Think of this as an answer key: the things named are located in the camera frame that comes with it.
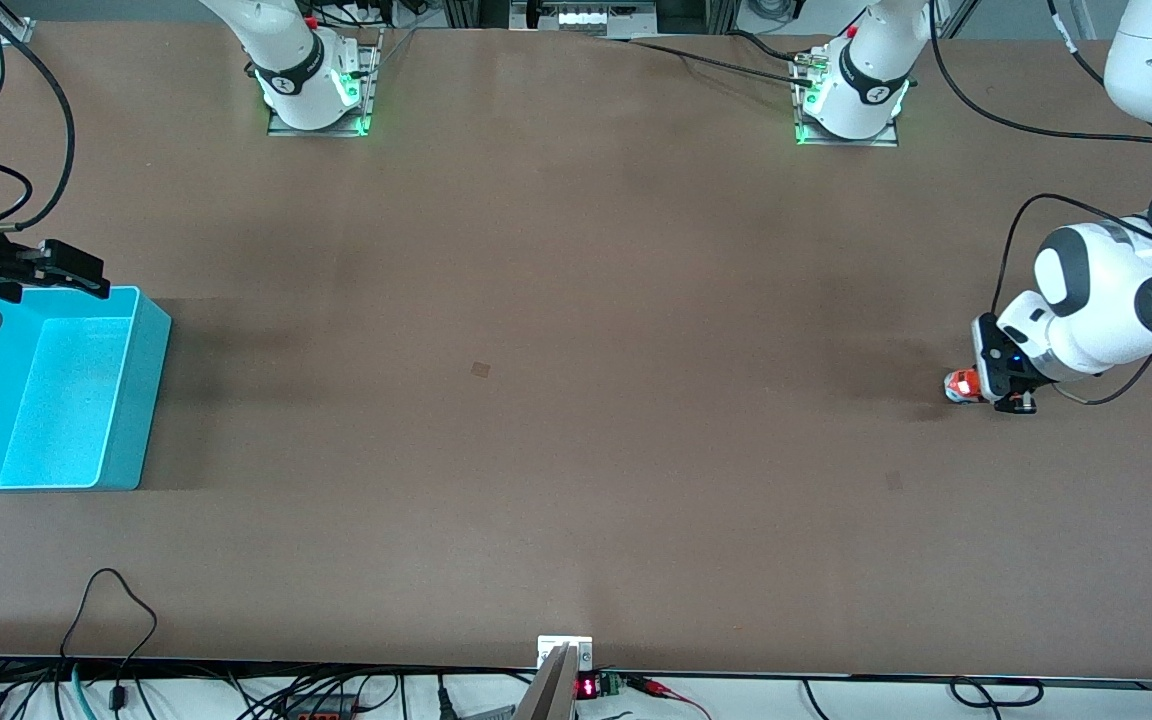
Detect white mounting bracket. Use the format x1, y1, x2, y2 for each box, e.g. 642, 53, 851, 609
537, 635, 594, 669

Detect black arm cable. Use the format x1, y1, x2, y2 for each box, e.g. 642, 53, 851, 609
926, 0, 1152, 407
0, 0, 75, 234

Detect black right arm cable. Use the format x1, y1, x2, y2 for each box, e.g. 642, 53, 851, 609
0, 0, 75, 234

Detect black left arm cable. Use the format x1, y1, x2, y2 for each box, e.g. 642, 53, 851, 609
926, 0, 1152, 407

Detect blue plastic box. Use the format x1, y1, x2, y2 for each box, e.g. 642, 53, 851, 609
0, 285, 173, 492

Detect white lit device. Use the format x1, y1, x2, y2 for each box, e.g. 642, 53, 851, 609
511, 0, 659, 33

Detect grey metal bar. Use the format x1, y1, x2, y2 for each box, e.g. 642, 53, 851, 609
514, 645, 579, 720

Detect black coiled cable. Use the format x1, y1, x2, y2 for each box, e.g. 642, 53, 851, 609
948, 677, 1045, 709

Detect aluminium corner profile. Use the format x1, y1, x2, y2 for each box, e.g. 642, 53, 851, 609
0, 0, 37, 46

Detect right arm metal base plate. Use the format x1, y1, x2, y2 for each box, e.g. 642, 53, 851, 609
267, 28, 384, 137

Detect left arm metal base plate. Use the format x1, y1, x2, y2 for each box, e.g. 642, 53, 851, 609
794, 45, 900, 148

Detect red clip leads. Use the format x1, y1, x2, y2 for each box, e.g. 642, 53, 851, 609
626, 676, 712, 720

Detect black looped cable with plug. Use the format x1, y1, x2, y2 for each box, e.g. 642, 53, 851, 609
61, 568, 159, 713

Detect dark power strip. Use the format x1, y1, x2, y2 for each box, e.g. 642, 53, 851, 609
281, 695, 362, 720

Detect thick black table cable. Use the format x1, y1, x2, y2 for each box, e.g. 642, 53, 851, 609
596, 36, 819, 91

